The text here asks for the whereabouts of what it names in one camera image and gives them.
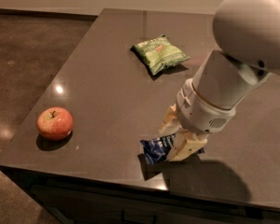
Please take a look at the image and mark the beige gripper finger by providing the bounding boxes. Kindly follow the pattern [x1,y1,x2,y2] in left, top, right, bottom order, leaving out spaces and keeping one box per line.
[160,105,181,135]
[167,131,208,161]

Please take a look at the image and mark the blue rxbar wrapper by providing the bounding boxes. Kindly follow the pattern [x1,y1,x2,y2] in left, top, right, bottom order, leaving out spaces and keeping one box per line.
[140,133,176,165]

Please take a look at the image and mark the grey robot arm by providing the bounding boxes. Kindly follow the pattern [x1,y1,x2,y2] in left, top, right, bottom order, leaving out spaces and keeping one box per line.
[161,0,280,161]

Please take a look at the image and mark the red apple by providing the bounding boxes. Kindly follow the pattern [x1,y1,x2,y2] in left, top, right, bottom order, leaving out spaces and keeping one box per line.
[36,106,74,141]

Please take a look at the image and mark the green chip bag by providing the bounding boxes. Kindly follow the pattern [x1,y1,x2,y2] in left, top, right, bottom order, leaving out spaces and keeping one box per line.
[131,35,189,76]

